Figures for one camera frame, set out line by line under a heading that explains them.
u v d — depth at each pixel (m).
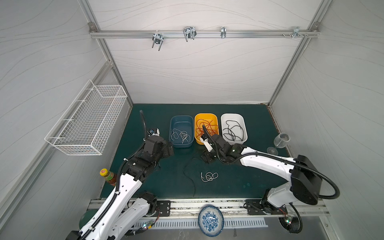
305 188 0.41
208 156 0.72
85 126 0.69
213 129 1.04
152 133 0.62
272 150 0.94
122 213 0.54
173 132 1.02
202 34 0.77
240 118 1.07
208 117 1.06
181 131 1.01
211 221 0.70
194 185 0.82
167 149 0.67
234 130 1.04
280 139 0.81
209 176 0.84
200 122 1.07
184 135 0.99
